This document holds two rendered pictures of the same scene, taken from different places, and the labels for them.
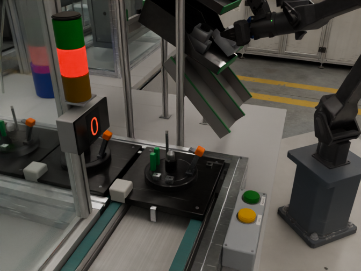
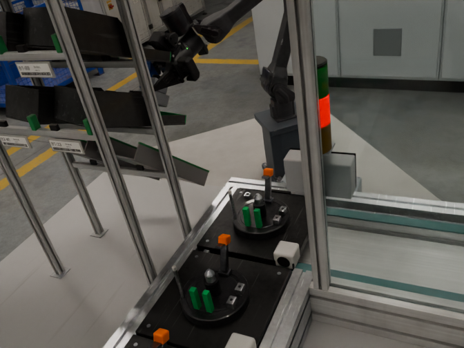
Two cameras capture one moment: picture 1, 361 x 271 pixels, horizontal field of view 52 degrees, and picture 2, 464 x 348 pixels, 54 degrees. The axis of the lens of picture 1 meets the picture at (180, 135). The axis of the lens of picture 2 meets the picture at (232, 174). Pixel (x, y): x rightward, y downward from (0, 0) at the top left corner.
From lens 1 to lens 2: 111 cm
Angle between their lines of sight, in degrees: 65
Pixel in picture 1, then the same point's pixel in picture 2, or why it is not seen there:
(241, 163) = (241, 181)
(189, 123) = (94, 246)
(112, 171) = (248, 267)
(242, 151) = not seen: hidden behind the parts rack
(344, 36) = not seen: outside the picture
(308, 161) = (286, 123)
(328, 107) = (279, 76)
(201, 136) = not seen: hidden behind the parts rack
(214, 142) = (150, 225)
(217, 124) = (199, 173)
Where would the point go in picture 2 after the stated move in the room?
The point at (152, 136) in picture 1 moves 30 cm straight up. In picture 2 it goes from (111, 282) to (70, 186)
